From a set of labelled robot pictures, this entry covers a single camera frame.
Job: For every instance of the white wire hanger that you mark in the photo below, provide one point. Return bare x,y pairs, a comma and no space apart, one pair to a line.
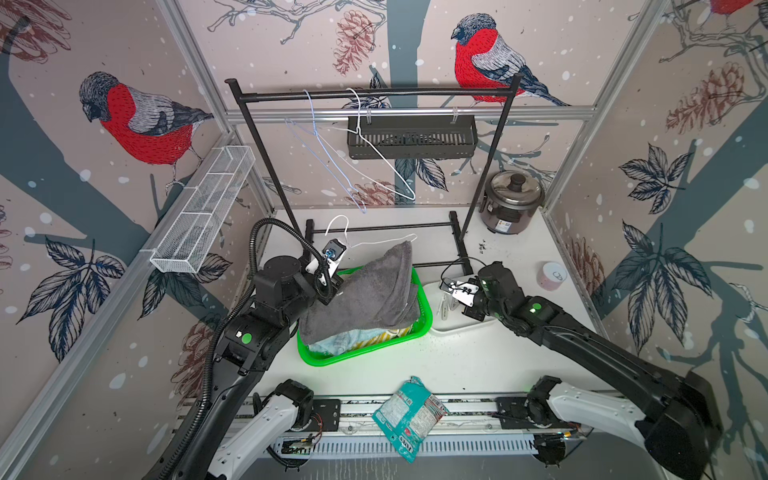
357,133
341,225

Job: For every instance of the white wire hanger front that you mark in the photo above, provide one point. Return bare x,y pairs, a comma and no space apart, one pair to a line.
357,133

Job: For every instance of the green plastic basket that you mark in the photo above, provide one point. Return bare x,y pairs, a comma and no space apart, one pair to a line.
419,329

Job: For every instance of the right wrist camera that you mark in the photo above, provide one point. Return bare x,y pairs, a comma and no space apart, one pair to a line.
463,291

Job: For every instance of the black clothes rack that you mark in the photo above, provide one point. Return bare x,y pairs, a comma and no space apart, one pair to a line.
507,92

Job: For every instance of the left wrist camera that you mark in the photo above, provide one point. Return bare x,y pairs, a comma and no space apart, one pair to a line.
333,253

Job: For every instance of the teal snack packet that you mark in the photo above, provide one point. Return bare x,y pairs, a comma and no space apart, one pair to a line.
408,416

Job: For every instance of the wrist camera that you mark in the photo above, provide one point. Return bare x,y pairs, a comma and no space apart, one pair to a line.
463,291
333,253

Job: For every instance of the black perforated wall basket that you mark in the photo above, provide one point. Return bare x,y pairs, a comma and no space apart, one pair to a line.
415,137

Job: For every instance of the pink cup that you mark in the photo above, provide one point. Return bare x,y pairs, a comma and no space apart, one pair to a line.
551,275

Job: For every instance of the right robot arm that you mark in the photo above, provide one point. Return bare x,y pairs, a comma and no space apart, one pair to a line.
675,419

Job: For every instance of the white wire mesh shelf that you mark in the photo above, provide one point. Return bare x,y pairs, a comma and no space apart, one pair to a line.
190,238

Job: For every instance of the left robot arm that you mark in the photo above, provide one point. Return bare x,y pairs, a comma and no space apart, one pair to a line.
240,353

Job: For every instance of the white plastic tray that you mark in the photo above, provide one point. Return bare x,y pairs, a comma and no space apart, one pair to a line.
456,322

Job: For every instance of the light blue wire hanger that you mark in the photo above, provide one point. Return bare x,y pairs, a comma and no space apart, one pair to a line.
312,141

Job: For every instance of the dark grey towel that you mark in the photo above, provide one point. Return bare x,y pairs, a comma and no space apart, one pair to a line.
380,295

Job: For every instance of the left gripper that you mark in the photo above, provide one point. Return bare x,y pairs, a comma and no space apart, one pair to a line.
331,288

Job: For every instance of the silver rice cooker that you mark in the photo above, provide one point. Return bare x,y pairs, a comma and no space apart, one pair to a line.
510,200

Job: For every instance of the light blue towel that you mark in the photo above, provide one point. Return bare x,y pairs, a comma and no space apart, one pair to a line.
351,340

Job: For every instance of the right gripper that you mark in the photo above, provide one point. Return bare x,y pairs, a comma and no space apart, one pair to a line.
472,311

